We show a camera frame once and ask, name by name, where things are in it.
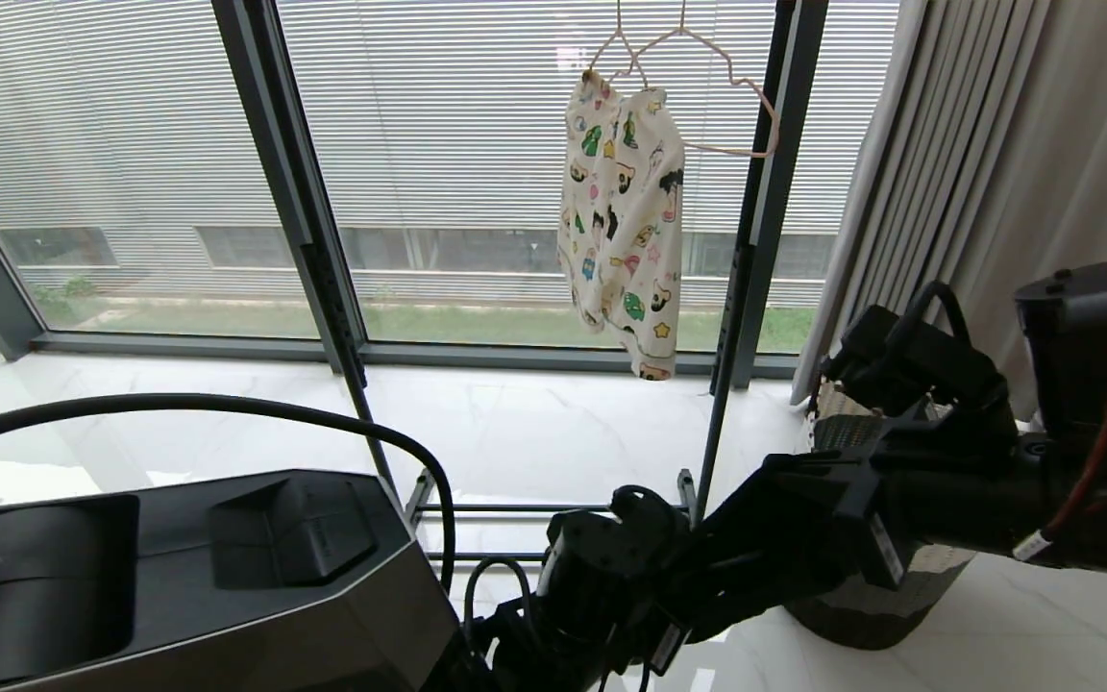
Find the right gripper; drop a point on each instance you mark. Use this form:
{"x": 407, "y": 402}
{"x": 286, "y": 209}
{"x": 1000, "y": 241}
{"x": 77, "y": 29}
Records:
{"x": 875, "y": 519}

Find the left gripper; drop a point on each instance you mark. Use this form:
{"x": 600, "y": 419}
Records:
{"x": 659, "y": 654}

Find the cream printed garment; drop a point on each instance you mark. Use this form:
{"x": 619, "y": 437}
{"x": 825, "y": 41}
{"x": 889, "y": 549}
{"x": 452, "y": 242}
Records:
{"x": 626, "y": 221}

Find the pink clothes hanger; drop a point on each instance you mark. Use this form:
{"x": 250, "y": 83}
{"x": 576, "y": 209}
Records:
{"x": 619, "y": 34}
{"x": 765, "y": 106}

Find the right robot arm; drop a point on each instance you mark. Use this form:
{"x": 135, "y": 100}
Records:
{"x": 1082, "y": 384}

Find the white laundry basket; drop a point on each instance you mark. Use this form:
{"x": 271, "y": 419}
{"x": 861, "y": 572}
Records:
{"x": 861, "y": 615}

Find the black clothes rack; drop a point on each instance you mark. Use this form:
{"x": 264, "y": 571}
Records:
{"x": 741, "y": 288}

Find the beige curtain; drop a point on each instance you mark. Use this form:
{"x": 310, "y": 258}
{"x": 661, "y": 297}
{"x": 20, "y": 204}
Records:
{"x": 976, "y": 144}

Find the window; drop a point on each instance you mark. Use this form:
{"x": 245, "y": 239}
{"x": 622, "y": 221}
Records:
{"x": 265, "y": 144}

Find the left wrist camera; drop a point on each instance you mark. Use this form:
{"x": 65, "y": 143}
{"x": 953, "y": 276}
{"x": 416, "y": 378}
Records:
{"x": 611, "y": 557}

